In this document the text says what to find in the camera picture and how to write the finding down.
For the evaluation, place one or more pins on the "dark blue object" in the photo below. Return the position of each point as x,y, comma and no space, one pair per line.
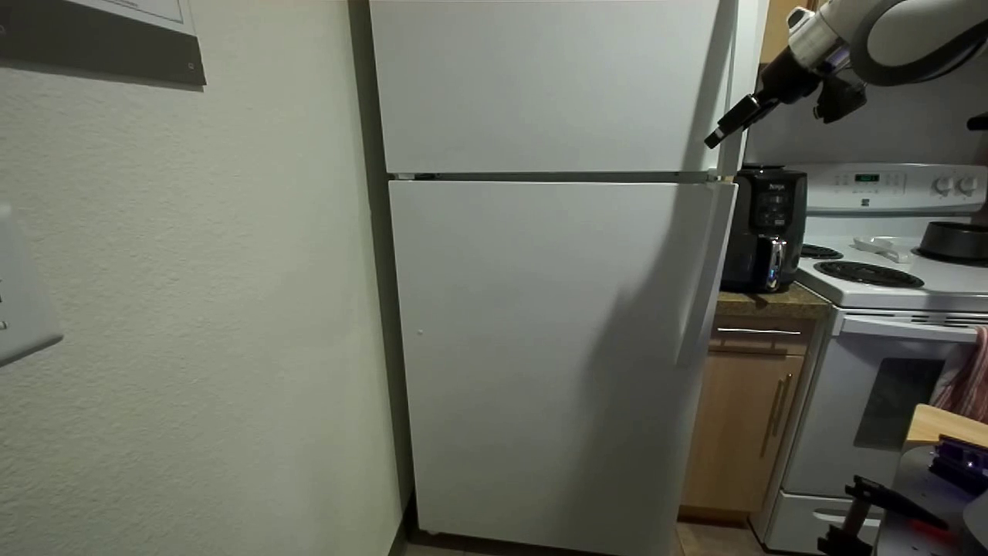
961,464

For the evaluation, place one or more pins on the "white switch plate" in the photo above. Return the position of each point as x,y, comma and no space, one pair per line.
19,297

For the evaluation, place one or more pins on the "large black coil burner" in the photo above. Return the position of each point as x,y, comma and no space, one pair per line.
867,274

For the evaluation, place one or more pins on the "wooden upper cabinet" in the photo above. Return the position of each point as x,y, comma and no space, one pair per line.
776,33

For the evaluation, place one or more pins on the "red kitchen towel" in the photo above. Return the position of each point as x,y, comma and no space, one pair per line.
967,375

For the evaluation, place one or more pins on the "small black coil burner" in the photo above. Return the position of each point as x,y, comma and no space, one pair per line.
823,252

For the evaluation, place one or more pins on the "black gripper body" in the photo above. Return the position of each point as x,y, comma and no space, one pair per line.
792,77

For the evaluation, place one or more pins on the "light wooden board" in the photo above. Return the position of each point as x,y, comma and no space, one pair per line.
931,424

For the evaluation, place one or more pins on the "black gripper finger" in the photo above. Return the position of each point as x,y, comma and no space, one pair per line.
737,115
743,124

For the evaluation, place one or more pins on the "black coffee maker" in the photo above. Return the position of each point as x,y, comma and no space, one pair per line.
766,217

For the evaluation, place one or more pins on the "wooden base cabinet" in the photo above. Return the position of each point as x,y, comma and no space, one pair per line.
743,432

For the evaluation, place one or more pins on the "white electric stove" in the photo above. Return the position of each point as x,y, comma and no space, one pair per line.
823,411

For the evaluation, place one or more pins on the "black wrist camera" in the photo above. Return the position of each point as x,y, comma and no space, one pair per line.
837,97

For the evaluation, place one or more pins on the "black clamp stand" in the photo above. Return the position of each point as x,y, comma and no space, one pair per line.
864,510

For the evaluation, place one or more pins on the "brown speckled countertop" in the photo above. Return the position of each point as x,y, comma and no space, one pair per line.
783,307

